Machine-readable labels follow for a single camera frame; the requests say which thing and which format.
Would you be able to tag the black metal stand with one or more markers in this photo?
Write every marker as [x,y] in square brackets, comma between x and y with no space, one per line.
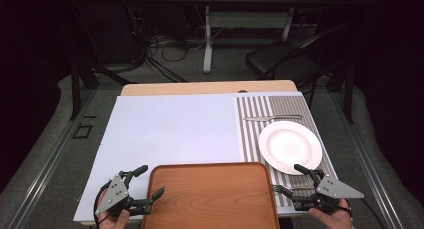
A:
[75,89]

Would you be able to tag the white round plate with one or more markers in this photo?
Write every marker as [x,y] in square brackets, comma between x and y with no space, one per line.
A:
[288,145]

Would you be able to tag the metal floor rail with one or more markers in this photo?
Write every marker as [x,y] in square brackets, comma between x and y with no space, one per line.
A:
[55,162]
[365,162]

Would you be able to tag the brown wooden tray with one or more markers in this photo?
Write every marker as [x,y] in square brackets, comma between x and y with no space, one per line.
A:
[210,195]

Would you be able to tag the striped woven placemat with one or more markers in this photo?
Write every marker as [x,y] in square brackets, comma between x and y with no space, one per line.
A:
[253,139]

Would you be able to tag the person's left hand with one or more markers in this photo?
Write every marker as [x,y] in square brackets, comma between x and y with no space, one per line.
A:
[115,221]

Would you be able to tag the silver fork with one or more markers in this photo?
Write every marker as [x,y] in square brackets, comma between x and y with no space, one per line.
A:
[275,188]

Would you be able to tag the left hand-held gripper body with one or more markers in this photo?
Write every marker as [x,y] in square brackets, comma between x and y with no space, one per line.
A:
[113,194]

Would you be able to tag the silver table knife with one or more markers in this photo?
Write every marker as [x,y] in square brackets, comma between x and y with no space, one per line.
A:
[266,118]

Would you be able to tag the black folding chair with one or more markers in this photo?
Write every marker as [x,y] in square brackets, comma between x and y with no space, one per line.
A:
[280,60]

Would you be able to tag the black square floor frame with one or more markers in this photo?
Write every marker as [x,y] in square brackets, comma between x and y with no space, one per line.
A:
[74,131]

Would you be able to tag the person's right hand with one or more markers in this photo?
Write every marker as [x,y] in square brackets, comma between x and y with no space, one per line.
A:
[331,219]

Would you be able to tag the white table sheet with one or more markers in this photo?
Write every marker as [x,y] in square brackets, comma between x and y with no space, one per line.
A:
[166,132]

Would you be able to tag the white desk with metal legs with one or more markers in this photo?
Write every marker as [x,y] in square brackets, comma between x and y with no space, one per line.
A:
[208,39]

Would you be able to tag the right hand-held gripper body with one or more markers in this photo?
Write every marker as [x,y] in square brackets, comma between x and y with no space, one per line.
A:
[335,189]

